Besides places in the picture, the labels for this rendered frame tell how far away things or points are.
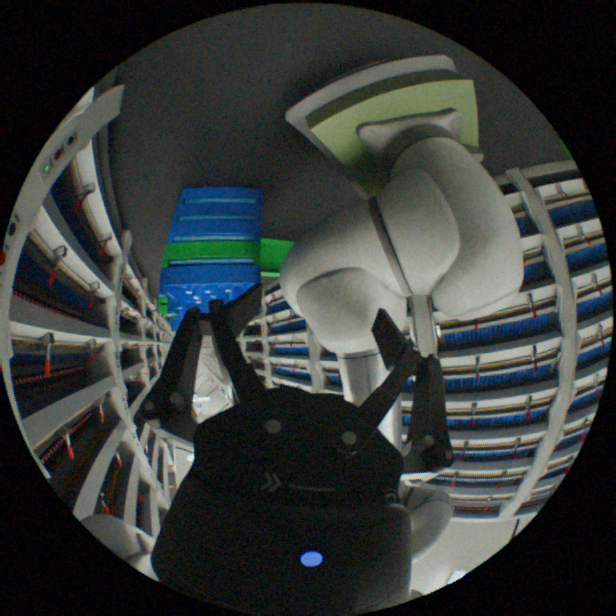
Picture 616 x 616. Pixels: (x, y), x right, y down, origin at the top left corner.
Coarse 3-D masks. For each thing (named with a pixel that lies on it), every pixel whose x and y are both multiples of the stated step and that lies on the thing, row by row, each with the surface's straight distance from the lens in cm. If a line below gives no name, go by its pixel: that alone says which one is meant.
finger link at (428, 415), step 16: (432, 368) 14; (416, 384) 15; (432, 384) 12; (416, 400) 13; (432, 400) 11; (416, 416) 12; (432, 416) 10; (416, 432) 11; (432, 432) 10; (432, 448) 10; (448, 448) 10; (432, 464) 9; (448, 464) 10; (416, 480) 11
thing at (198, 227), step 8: (176, 224) 63; (184, 224) 62; (192, 224) 61; (200, 224) 60; (208, 224) 60; (216, 224) 59; (224, 224) 59; (232, 224) 59; (240, 224) 59; (248, 224) 59; (256, 224) 59; (176, 232) 61; (184, 232) 60; (192, 232) 59; (200, 232) 58; (208, 232) 58; (216, 232) 57; (224, 232) 57; (232, 232) 57; (240, 232) 57; (248, 232) 57; (256, 232) 58; (168, 240) 60; (256, 240) 56
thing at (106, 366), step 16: (128, 240) 106; (112, 272) 97; (96, 320) 95; (112, 320) 91; (112, 336) 91; (96, 368) 96; (112, 368) 91; (96, 416) 103; (112, 416) 98; (128, 448) 104; (112, 464) 115; (128, 464) 110; (144, 464) 110; (144, 480) 114; (160, 512) 133
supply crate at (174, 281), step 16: (176, 272) 54; (192, 272) 53; (208, 272) 51; (224, 272) 51; (240, 272) 51; (256, 272) 51; (160, 288) 54; (176, 288) 69; (224, 288) 70; (240, 288) 70
